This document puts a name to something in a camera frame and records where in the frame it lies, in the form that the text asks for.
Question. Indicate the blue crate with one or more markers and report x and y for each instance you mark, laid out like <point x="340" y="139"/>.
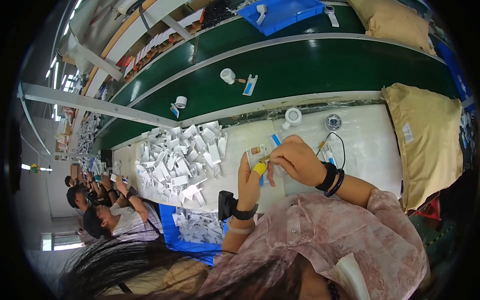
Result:
<point x="455" y="71"/>

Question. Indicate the white round fan head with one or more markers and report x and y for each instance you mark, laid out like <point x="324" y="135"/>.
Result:
<point x="227" y="75"/>
<point x="292" y="117"/>
<point x="181" y="102"/>

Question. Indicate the person's body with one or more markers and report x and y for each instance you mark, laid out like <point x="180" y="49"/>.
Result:
<point x="318" y="240"/>

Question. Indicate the blue plastic tray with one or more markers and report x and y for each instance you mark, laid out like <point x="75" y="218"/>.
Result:
<point x="285" y="17"/>

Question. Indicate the white shell with blue battery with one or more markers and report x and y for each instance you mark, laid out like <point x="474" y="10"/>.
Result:
<point x="174" y="110"/>
<point x="329" y="154"/>
<point x="275" y="140"/>
<point x="250" y="85"/>

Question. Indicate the person's left hand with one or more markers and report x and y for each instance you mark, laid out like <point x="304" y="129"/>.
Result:
<point x="248" y="183"/>

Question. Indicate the grey metal frame beam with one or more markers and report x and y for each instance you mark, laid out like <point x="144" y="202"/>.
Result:
<point x="93" y="104"/>

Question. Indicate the small brown circuit board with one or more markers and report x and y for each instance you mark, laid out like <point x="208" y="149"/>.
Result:
<point x="264" y="159"/>

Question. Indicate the green conveyor belt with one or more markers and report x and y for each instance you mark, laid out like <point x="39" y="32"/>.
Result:
<point x="300" y="63"/>

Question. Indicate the distant heap of white parts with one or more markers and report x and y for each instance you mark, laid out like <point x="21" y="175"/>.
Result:
<point x="89" y="138"/>

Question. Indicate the large tan bag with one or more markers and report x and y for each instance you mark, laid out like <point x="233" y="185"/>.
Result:
<point x="390" y="22"/>
<point x="427" y="142"/>

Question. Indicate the person's right hand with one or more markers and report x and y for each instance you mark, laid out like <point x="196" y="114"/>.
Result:
<point x="300" y="159"/>

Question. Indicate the red plastic object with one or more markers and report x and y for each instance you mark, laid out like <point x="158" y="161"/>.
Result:
<point x="429" y="210"/>

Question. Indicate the grey round fan grille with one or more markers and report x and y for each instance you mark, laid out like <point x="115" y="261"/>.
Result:
<point x="333" y="122"/>

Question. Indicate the blue tray of white shells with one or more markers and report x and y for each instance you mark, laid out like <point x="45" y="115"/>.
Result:
<point x="197" y="228"/>

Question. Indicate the pile of white plastic shells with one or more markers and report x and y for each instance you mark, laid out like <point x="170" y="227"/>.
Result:
<point x="180" y="165"/>

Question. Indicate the shelf with boxed parts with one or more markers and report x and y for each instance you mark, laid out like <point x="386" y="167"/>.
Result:
<point x="157" y="41"/>

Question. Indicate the black wrist band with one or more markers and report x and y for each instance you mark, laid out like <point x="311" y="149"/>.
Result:
<point x="327" y="176"/>
<point x="229" y="206"/>

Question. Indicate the clear pink bangle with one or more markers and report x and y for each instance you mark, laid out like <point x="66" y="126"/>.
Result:
<point x="240" y="229"/>

